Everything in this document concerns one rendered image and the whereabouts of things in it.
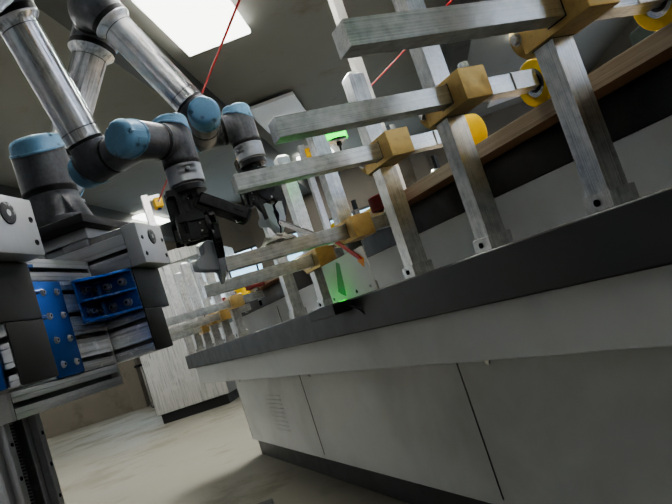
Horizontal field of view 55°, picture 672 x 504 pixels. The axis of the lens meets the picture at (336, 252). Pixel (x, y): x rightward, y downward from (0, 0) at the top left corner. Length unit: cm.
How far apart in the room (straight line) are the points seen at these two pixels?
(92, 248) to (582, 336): 98
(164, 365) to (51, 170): 689
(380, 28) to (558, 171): 60
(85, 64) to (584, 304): 132
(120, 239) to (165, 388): 699
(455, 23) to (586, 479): 98
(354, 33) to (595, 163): 35
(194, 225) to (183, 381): 700
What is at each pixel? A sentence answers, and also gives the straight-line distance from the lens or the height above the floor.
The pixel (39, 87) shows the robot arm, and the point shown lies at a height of 128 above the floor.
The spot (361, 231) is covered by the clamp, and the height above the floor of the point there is 83.
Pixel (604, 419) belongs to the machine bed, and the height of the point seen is 34.
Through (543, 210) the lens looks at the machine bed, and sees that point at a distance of 125.
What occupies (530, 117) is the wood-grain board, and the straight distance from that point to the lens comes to 115.
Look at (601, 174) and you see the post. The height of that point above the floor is 74.
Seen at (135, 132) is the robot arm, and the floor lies 112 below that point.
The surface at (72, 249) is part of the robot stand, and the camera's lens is 147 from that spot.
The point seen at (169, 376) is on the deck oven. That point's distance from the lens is 833.
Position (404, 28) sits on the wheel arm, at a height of 94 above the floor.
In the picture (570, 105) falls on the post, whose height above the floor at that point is 83.
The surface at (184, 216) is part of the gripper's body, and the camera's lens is 132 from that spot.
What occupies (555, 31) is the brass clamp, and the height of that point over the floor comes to 92.
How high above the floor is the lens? 69
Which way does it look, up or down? 5 degrees up
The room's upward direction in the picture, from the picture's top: 18 degrees counter-clockwise
